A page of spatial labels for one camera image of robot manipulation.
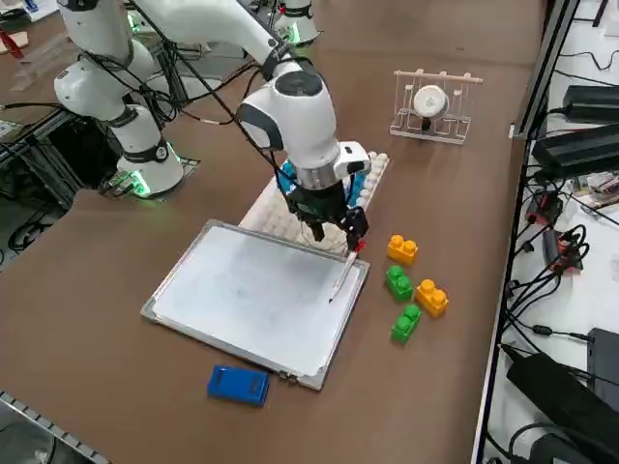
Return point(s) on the green two-stud block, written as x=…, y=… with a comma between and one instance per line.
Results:
x=399, y=285
x=406, y=325

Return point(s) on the blue whiteboard eraser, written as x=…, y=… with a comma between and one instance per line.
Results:
x=239, y=386

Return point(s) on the black power adapter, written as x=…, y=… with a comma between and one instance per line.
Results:
x=592, y=104
x=575, y=152
x=556, y=401

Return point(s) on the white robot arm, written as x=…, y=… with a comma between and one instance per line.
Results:
x=290, y=121
x=297, y=26

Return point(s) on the aluminium camera post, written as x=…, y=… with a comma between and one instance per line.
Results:
x=546, y=63

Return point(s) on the silver framed whiteboard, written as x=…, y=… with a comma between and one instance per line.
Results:
x=256, y=299

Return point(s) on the white pen red cap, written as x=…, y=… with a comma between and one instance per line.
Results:
x=344, y=273

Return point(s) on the yellow two-stud block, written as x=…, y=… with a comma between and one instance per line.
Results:
x=403, y=251
x=432, y=299

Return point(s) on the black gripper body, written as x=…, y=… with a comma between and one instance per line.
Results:
x=319, y=205

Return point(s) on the white cup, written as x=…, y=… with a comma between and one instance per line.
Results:
x=429, y=102

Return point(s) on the red black power device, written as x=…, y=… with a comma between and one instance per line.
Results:
x=544, y=208

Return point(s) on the white studded baseplate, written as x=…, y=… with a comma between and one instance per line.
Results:
x=271, y=212

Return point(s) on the blue three-stud block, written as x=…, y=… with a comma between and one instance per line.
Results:
x=359, y=189
x=286, y=176

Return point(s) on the wooden rod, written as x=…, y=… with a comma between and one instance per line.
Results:
x=450, y=77

